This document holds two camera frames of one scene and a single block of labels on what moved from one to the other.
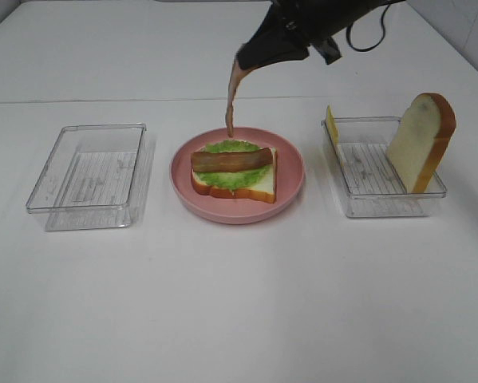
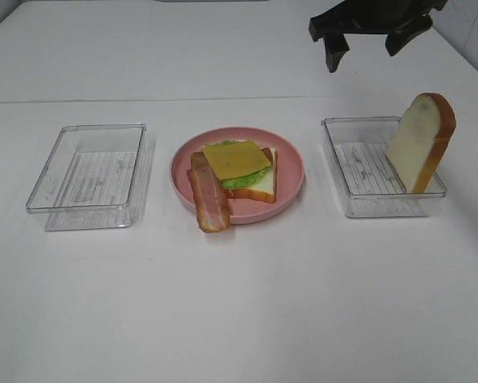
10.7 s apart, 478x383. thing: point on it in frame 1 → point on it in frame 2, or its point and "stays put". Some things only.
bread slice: [420, 140] stays put
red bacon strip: [237, 75] → [211, 199]
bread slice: [263, 189] stays put
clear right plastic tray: [368, 179] stays put
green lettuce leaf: [231, 180] stays put
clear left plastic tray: [94, 178] stays put
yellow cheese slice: [330, 124] → [236, 159]
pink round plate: [238, 210] stays put
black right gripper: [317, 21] → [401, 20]
